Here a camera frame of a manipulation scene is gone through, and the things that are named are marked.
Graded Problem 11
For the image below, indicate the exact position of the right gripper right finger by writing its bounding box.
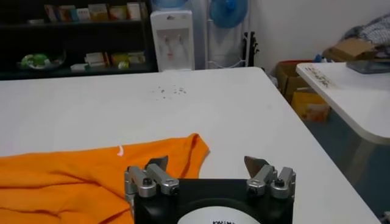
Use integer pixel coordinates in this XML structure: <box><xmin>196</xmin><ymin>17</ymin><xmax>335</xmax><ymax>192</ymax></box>
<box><xmin>243</xmin><ymin>155</ymin><xmax>297</xmax><ymax>200</ymax></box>

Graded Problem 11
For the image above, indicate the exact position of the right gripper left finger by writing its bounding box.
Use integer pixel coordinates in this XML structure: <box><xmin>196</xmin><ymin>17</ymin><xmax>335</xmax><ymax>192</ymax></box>
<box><xmin>124</xmin><ymin>155</ymin><xmax>180</xmax><ymax>198</ymax></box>

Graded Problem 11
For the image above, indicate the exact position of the orange t-shirt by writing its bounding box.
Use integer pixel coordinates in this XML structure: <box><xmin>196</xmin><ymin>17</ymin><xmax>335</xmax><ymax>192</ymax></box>
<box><xmin>0</xmin><ymin>133</ymin><xmax>210</xmax><ymax>224</ymax></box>

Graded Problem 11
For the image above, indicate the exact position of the pile of grey clothes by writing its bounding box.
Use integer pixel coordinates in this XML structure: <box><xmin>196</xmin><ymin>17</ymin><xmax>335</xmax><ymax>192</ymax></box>
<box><xmin>342</xmin><ymin>13</ymin><xmax>390</xmax><ymax>46</ymax></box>

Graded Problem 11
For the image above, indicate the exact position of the yellow cardboard box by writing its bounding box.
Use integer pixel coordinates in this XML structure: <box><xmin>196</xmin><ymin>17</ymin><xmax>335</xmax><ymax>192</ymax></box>
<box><xmin>291</xmin><ymin>92</ymin><xmax>332</xmax><ymax>122</ymax></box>

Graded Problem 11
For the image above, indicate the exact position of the red-rimmed cardboard box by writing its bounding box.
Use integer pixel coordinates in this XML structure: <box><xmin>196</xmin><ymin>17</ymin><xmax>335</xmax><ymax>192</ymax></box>
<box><xmin>275</xmin><ymin>60</ymin><xmax>311</xmax><ymax>101</ymax></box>

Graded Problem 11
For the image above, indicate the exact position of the white side table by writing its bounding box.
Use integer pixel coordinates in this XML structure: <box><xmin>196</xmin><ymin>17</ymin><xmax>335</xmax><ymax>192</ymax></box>
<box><xmin>296</xmin><ymin>62</ymin><xmax>390</xmax><ymax>195</ymax></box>

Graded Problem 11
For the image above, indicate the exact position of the black stand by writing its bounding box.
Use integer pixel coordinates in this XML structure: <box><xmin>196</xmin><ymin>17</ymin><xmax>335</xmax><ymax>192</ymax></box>
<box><xmin>243</xmin><ymin>31</ymin><xmax>260</xmax><ymax>67</ymax></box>

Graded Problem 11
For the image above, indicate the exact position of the white box red print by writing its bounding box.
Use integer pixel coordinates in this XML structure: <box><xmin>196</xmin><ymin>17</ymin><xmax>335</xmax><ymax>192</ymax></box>
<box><xmin>84</xmin><ymin>52</ymin><xmax>106</xmax><ymax>67</ymax></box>

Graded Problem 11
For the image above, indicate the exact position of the white water dispenser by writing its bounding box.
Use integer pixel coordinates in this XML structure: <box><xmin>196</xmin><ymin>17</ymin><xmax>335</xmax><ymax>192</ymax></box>
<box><xmin>149</xmin><ymin>10</ymin><xmax>196</xmax><ymax>72</ymax></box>

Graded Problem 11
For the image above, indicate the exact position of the white water jug rack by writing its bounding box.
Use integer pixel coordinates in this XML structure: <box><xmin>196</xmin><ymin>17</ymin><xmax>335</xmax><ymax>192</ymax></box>
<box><xmin>204</xmin><ymin>0</ymin><xmax>260</xmax><ymax>70</ymax></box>

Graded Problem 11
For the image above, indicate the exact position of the open brown cardboard box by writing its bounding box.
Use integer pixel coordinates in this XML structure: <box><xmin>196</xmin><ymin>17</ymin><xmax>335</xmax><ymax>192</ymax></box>
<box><xmin>322</xmin><ymin>38</ymin><xmax>378</xmax><ymax>61</ymax></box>

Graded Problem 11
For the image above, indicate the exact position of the black shelving unit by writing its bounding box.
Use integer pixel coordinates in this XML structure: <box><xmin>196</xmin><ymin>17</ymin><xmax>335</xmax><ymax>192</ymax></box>
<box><xmin>0</xmin><ymin>0</ymin><xmax>158</xmax><ymax>80</ymax></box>

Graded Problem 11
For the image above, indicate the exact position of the green white bowl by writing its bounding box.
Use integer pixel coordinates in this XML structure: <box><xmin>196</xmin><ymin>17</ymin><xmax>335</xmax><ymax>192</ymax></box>
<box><xmin>16</xmin><ymin>51</ymin><xmax>66</xmax><ymax>71</ymax></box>

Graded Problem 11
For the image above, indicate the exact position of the white paper cup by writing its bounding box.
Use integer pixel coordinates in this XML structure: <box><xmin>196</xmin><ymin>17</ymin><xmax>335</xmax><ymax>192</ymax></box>
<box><xmin>126</xmin><ymin>2</ymin><xmax>141</xmax><ymax>21</ymax></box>

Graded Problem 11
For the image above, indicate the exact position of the upright blue water jug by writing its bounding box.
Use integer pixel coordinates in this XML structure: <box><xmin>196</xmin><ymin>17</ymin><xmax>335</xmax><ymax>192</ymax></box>
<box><xmin>151</xmin><ymin>0</ymin><xmax>190</xmax><ymax>10</ymax></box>

